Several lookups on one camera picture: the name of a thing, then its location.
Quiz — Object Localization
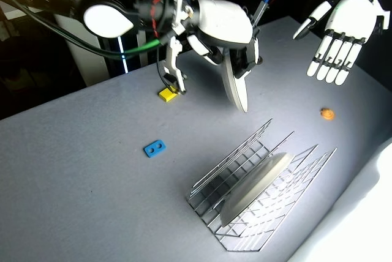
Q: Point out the white ceramic plate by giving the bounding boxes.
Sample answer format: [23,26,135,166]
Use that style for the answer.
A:
[219,152,295,227]
[220,48,249,114]

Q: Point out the yellow rectangular block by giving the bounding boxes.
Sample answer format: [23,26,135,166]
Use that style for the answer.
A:
[158,87,179,103]

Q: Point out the blue block with two holes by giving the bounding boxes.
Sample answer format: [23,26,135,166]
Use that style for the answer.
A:
[143,139,168,159]

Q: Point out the small orange toy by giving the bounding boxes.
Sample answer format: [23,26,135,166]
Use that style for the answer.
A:
[320,108,336,121]

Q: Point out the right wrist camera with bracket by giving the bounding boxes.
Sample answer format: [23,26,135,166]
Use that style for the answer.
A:
[156,0,198,95]

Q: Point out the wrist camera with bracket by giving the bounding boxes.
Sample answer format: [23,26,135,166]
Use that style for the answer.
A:
[156,0,198,95]
[344,0,392,32]

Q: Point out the silver wire dish rack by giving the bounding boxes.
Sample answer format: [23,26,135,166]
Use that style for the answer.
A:
[186,119,337,252]

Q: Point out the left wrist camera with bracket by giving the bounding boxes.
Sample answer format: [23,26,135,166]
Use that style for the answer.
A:
[344,0,392,32]

